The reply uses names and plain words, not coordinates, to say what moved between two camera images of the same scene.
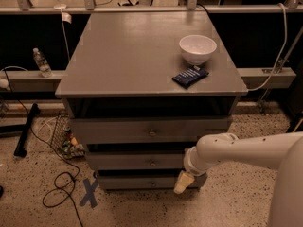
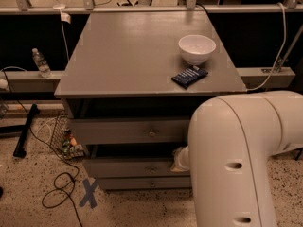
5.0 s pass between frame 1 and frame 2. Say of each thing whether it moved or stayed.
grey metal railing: stayed
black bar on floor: stayed
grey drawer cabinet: stayed
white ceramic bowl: stayed
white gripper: moved
